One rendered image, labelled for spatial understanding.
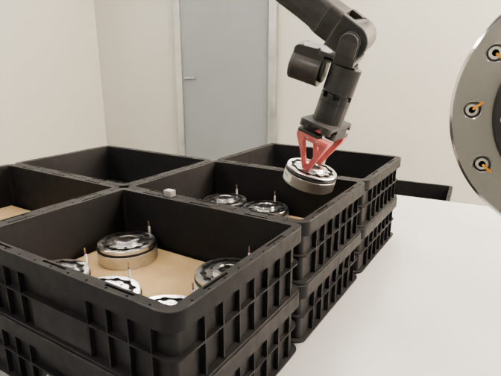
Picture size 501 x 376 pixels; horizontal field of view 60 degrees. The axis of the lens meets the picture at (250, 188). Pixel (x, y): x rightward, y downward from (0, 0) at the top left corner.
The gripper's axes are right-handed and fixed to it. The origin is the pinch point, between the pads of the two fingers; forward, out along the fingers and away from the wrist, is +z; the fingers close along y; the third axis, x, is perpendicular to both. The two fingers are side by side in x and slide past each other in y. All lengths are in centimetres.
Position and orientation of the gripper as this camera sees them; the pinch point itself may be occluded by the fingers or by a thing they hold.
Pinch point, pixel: (312, 163)
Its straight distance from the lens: 86.9
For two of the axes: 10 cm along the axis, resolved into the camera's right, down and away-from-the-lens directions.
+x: 7.9, 4.5, -4.2
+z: -2.6, 8.6, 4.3
